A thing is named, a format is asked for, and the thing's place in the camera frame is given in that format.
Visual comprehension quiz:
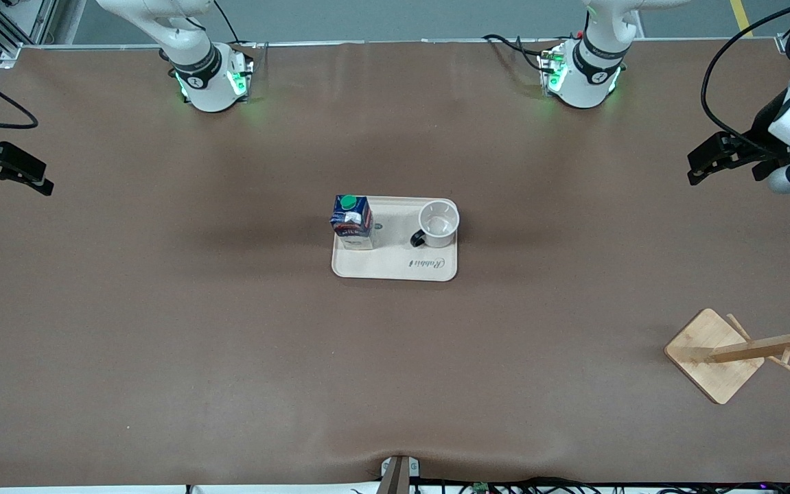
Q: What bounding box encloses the cream tray with rabbit print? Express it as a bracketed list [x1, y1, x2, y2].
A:
[331, 196, 458, 282]

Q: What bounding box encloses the black left arm base cable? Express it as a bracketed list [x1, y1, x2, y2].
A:
[483, 33, 548, 73]

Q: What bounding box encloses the brown table mat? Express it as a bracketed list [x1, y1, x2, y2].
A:
[0, 40, 790, 489]

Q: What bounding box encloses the white mug black handle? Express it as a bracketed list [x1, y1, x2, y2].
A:
[410, 199, 461, 249]

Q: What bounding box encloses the black right arm base cable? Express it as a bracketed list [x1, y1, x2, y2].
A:
[213, 0, 258, 50]

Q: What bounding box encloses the blue milk carton green cap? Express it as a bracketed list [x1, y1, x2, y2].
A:
[329, 194, 375, 251]

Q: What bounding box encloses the wooden mug rack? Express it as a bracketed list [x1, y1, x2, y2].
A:
[664, 294, 790, 405]

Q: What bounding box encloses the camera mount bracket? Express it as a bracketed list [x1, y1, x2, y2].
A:
[380, 455, 421, 494]

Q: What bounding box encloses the black arm base cable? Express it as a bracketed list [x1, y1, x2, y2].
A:
[483, 33, 548, 73]
[213, 0, 258, 50]

